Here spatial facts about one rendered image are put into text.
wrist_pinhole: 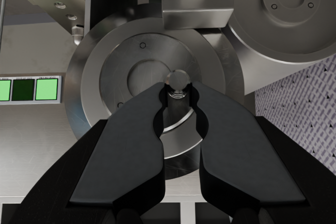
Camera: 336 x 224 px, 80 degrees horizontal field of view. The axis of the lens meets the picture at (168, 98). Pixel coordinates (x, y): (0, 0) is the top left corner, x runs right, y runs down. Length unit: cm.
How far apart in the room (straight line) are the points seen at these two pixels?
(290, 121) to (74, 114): 27
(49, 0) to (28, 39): 229
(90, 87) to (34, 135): 44
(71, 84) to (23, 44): 262
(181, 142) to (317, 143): 17
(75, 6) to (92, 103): 35
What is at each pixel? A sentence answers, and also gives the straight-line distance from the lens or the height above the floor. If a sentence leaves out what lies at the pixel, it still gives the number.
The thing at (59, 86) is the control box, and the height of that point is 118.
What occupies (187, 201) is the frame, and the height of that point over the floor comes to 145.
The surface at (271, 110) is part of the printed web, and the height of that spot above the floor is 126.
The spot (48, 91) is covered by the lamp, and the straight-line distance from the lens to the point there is 58.
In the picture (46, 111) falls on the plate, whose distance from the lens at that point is 59.
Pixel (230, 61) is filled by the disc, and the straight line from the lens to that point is 18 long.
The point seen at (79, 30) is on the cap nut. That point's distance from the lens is 58.
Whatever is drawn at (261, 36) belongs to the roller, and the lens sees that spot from 20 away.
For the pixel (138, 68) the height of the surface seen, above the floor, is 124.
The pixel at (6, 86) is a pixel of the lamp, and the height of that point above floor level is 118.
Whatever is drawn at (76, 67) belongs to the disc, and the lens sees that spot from 19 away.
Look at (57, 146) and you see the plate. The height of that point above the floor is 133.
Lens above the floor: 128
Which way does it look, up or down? 8 degrees down
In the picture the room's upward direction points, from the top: 179 degrees clockwise
